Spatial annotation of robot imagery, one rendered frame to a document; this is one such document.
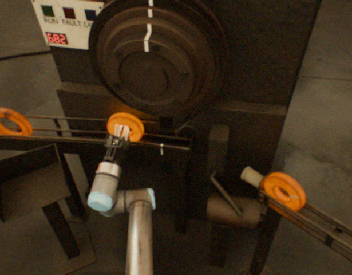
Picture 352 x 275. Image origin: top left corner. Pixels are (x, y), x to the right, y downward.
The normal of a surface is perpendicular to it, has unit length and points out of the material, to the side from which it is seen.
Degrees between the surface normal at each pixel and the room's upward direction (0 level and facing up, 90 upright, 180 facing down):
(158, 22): 28
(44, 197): 5
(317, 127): 0
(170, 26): 33
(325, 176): 0
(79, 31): 90
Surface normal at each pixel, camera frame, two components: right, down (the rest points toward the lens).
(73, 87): -0.02, -0.70
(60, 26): -0.19, 0.71
